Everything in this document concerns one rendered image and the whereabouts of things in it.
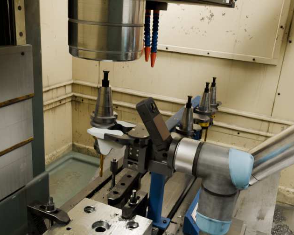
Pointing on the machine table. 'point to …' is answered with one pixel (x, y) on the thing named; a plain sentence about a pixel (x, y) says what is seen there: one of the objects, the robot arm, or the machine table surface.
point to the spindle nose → (106, 29)
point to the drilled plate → (86, 219)
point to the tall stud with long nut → (113, 171)
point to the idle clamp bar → (134, 176)
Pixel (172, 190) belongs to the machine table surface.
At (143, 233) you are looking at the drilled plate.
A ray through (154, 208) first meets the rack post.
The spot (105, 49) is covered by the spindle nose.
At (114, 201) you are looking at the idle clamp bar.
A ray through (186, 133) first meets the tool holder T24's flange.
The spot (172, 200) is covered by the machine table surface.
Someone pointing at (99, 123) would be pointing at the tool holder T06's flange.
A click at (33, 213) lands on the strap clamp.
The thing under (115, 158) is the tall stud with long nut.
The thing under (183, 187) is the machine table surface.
